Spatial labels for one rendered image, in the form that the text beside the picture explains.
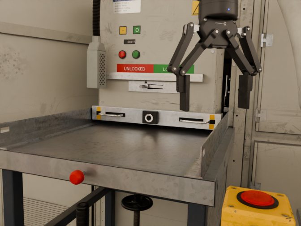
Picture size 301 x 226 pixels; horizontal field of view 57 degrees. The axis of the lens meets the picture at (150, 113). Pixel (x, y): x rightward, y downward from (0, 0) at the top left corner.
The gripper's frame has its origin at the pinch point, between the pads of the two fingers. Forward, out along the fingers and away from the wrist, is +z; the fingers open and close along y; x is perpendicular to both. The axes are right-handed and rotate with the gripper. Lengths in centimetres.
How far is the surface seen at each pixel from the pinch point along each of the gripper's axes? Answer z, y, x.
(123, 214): 65, 2, -83
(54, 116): 8, 33, -52
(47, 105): 7, 36, -78
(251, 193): 9.4, 6.6, 20.8
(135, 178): 17.1, 14.7, -8.5
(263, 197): 9.5, 6.0, 22.4
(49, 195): 61, 39, -110
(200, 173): 14.2, 3.1, 0.3
